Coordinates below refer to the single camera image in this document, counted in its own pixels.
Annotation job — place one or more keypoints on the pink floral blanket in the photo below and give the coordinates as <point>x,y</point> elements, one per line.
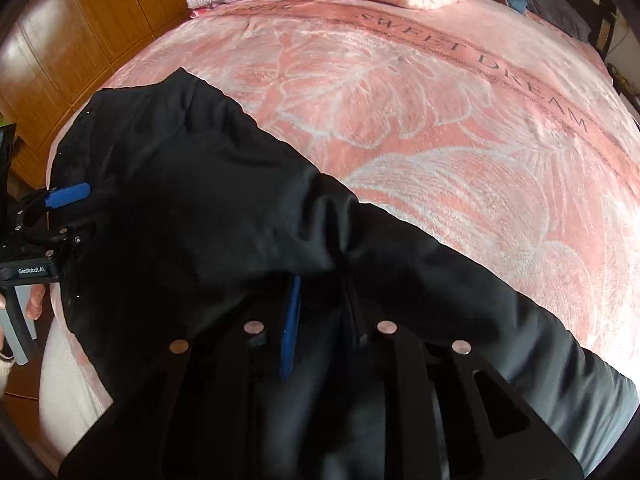
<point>425,125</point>

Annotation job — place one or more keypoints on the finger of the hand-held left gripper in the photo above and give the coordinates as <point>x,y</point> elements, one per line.
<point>67,195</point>
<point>70,237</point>

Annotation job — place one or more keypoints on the wooden wardrobe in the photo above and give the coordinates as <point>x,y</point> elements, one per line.
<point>85,30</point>

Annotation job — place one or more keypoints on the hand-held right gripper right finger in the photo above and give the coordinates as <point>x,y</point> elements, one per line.
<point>358,320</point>

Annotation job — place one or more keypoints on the person's left hand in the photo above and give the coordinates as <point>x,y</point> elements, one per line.
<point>34,305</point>

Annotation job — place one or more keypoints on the black pants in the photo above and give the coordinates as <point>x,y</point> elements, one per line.
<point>250,240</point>

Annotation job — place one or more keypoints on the black bed frame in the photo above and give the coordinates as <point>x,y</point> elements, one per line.
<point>602,15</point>

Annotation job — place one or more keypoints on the dark grey pillow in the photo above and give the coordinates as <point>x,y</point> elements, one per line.
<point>557,7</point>

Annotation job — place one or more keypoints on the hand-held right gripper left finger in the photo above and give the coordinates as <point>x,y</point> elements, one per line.
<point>290,330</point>

